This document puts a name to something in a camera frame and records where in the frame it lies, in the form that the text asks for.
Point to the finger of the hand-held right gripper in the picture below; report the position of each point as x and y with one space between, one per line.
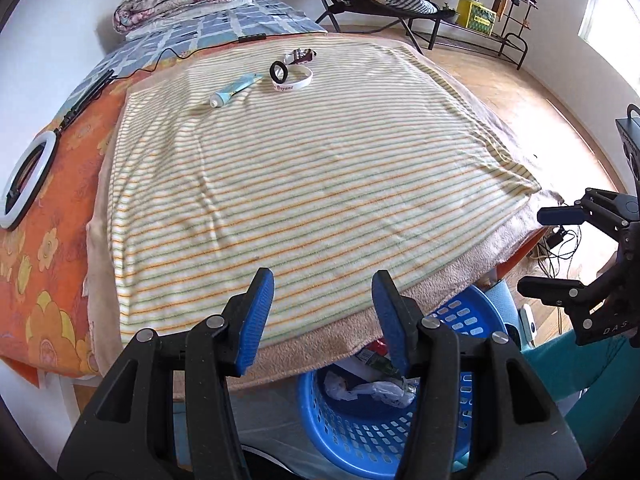
550 291
560 215

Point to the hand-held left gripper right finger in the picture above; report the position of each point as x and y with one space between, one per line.
390 320

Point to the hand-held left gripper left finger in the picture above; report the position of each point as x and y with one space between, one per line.
255 320

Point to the red cardboard box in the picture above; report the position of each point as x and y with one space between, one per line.
380 347

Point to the green and white carton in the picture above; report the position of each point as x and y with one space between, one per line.
377 362

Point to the white plastic bag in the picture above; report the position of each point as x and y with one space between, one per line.
385 391

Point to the blue plastic basket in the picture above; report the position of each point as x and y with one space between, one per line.
350 435

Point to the black power adapter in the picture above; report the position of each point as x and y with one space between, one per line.
556 237

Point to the white round device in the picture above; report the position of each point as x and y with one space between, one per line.
528 325

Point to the light blue plastic container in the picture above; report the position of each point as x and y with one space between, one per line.
500 305

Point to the beige blanket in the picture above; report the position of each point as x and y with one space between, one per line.
310 355

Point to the person's teal trouser leg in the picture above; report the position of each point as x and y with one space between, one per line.
565 365

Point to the striped yellow blanket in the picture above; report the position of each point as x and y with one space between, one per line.
310 175

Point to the black clothes rack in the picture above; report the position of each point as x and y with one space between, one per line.
517 50

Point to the window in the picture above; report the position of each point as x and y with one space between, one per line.
612 20

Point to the orange floral bed sheet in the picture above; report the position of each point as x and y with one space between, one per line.
45 280

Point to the yellow plastic crate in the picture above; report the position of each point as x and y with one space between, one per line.
475 17

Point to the light blue tube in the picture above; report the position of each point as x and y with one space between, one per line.
232 91

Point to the small potted plant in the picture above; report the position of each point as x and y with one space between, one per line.
450 9

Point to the white wristband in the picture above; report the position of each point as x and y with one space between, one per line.
305 82

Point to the grey striped garment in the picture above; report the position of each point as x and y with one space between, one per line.
407 2

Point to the small striped snack wrapper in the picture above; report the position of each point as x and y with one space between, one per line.
300 55

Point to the black folding chair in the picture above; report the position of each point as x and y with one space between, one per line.
360 6

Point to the blue plaid bed sheet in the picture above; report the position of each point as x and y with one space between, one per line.
215 27

